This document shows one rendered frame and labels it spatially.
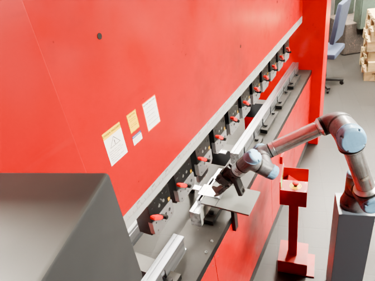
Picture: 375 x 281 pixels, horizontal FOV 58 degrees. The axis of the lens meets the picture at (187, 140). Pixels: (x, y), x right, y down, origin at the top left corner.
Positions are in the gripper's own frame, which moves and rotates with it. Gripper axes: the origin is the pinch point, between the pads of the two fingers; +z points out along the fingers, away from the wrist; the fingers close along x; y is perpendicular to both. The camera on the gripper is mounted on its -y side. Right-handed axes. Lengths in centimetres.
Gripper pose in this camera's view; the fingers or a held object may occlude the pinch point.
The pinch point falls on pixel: (219, 192)
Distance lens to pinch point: 180.9
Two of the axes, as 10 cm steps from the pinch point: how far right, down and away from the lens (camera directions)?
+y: -7.5, -6.6, 0.3
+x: -4.7, 5.1, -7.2
